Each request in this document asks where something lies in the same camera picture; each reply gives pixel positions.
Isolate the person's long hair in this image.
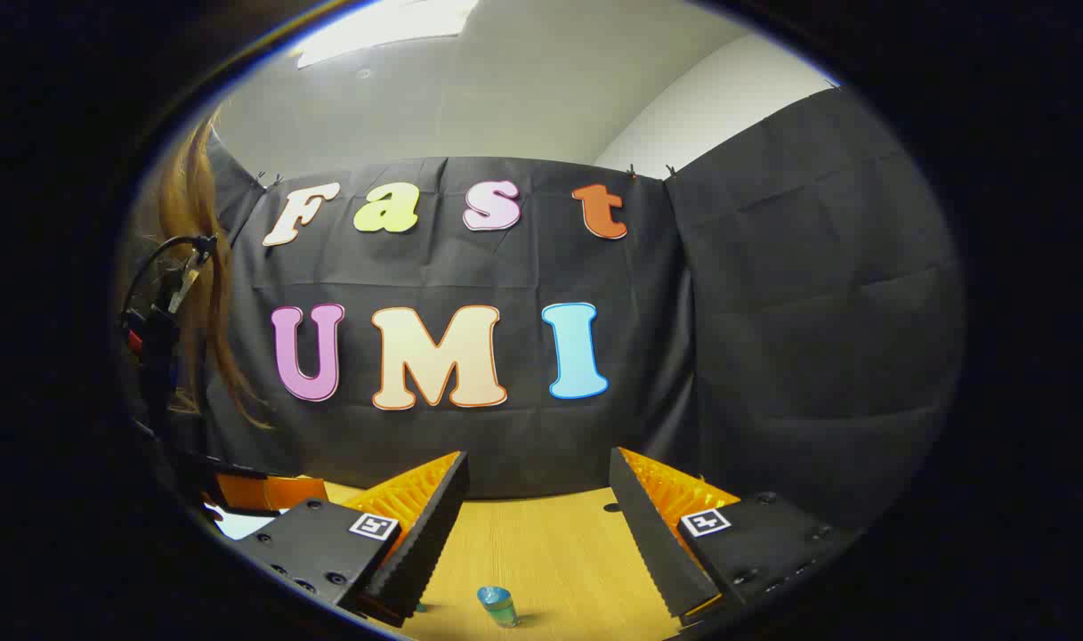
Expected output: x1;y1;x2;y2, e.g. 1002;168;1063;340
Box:
154;111;271;430

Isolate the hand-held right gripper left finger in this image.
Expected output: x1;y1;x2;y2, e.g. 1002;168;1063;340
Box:
235;450;471;629

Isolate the ceiling light panel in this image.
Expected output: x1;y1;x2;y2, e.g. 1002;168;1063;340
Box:
294;0;480;70

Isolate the blue skin care bottle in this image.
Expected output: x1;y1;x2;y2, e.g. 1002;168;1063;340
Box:
476;585;521;629

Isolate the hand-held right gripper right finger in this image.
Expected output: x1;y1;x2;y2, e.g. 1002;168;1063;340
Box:
609;447;864;629

